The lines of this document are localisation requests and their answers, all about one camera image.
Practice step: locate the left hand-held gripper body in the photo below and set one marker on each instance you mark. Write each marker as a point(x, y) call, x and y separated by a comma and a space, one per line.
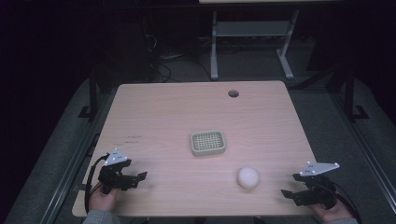
point(112, 175)

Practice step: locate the black metal stand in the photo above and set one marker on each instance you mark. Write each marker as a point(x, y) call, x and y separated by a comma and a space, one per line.
point(92, 96)
point(351, 96)

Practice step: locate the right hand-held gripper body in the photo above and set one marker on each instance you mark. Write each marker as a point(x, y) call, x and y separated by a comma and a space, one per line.
point(318, 186)

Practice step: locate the white metal table frame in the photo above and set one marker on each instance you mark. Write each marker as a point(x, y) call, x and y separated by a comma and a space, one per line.
point(252, 29)

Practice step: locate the person's right hand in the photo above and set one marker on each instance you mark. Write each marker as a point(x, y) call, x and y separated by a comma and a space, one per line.
point(332, 214)

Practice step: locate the beige soap dish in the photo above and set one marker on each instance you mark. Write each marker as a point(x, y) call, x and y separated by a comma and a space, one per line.
point(208, 142)

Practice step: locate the person's left hand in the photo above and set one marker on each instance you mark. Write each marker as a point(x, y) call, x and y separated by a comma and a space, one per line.
point(102, 200)

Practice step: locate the white round soap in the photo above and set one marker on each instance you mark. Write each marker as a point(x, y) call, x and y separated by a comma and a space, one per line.
point(248, 177)

